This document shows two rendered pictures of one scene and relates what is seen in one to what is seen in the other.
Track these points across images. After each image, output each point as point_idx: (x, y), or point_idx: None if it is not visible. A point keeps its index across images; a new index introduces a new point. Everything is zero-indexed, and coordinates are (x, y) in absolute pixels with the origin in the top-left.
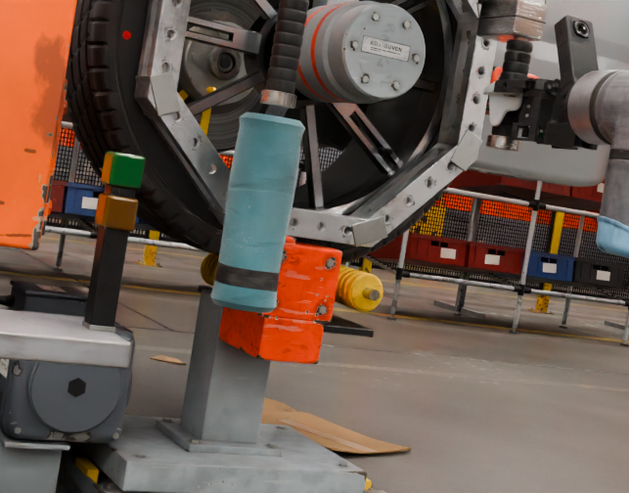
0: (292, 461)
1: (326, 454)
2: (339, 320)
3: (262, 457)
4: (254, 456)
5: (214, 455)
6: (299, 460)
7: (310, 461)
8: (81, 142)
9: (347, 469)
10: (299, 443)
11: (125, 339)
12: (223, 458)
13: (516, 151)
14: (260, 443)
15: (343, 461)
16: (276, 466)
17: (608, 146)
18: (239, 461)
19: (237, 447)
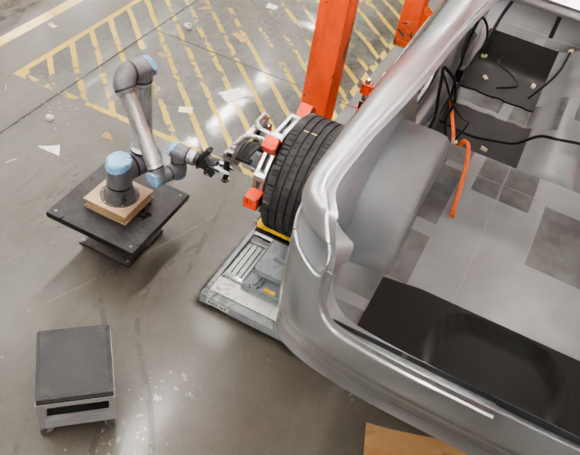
0: (269, 258)
1: (270, 272)
2: (267, 231)
3: (274, 255)
4: (276, 254)
5: (280, 246)
6: (269, 261)
7: (267, 263)
8: None
9: (257, 264)
10: (281, 274)
11: (253, 169)
12: (278, 246)
13: (222, 181)
14: (280, 257)
15: (263, 270)
16: (267, 252)
17: (277, 318)
18: (274, 247)
19: (280, 250)
